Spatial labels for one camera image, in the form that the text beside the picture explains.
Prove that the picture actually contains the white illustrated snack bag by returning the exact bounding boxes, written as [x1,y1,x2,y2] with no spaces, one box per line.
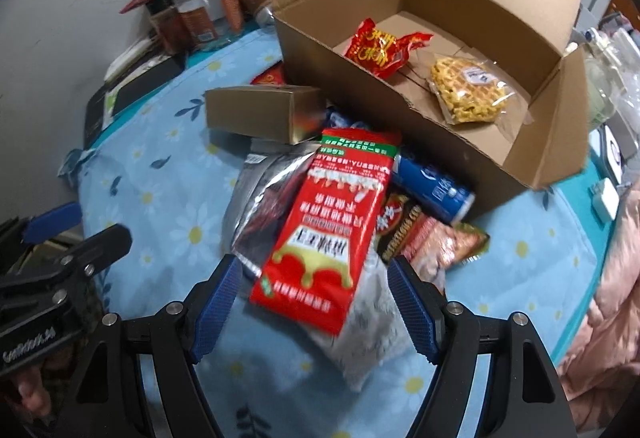
[302,247,410,392]

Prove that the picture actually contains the silver foil snack packet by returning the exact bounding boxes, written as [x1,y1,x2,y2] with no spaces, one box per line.
[221,138,320,282]

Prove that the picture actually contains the nutritious cereal packet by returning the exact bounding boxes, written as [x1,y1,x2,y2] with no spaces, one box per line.
[376,189,490,294]

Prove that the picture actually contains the long red sauce packet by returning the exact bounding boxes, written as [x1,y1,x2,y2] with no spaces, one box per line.
[250,128,400,336]

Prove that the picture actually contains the gold Dove chocolate box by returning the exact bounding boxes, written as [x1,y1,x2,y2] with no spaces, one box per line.
[205,85,326,144]

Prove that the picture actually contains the blue tablet drink tube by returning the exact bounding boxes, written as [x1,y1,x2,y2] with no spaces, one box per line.
[324,110,476,225]

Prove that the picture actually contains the clear bag yellow puffed snack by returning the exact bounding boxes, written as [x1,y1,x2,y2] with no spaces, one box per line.
[425,56,528,125]

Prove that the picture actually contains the red crinkled snack packet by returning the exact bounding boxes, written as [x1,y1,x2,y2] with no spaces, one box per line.
[344,18,434,80]

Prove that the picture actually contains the person left hand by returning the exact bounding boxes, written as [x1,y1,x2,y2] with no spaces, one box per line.
[13,364,52,420]

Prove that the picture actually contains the pink padded jacket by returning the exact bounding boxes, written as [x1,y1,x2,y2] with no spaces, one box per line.
[558,184,640,432]

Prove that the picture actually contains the dark book stack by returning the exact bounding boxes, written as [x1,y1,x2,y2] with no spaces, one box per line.
[84,32,188,149]

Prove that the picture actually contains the white charger adapter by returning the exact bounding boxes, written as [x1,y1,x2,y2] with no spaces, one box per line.
[590,178,620,224]

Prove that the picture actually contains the small red candy packet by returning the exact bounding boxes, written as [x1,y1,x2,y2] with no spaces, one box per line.
[250,62,286,86]

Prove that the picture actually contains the clear jar brown label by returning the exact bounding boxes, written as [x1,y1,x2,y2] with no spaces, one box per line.
[172,0,244,51]

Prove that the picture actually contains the large cardboard box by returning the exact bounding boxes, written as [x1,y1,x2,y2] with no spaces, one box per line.
[273,0,588,215]

